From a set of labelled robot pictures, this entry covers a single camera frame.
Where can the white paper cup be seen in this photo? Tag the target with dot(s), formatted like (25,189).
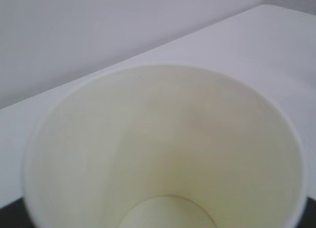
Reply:
(160,146)

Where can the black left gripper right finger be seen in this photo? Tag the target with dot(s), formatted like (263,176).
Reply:
(308,219)

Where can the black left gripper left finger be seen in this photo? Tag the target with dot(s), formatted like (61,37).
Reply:
(15,215)

